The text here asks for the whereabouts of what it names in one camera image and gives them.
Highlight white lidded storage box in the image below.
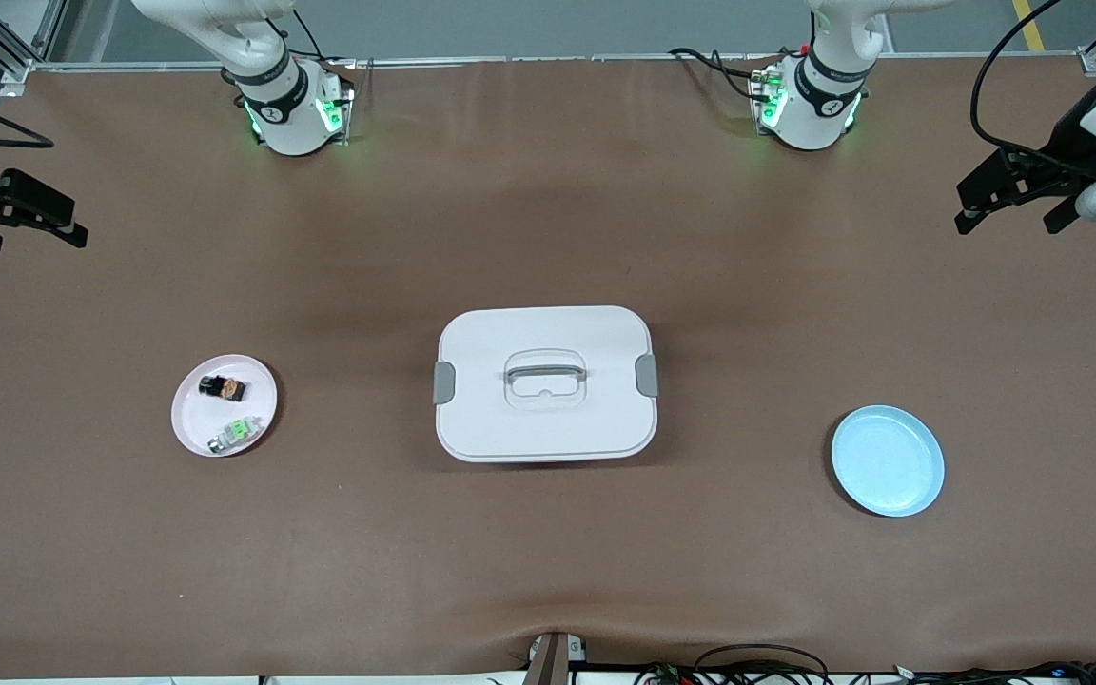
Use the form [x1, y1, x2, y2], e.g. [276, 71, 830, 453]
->
[432, 304, 660, 464]

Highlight pink round plate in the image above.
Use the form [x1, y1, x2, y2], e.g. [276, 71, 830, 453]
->
[170, 354, 280, 459]

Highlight light blue round plate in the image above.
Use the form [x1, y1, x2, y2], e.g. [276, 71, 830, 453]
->
[830, 404, 947, 519]

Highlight brown table cover mat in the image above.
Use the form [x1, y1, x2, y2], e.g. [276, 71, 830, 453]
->
[0, 55, 1096, 678]

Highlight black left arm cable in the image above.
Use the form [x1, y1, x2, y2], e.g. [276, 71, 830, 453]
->
[970, 0, 1096, 182]

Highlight green white push-button switch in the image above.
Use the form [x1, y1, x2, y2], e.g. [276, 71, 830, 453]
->
[206, 416, 263, 455]

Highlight black base cables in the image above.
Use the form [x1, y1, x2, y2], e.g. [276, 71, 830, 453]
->
[669, 46, 777, 96]

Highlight black base cable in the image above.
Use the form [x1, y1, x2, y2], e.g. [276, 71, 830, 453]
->
[289, 8, 327, 64]

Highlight tangled cable bundle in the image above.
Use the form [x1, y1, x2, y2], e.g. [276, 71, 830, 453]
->
[829, 659, 1096, 685]

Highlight black cable loop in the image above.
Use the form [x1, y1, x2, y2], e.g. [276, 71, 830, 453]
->
[691, 644, 831, 685]

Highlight camera mount post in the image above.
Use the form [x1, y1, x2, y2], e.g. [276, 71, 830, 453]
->
[522, 632, 589, 685]

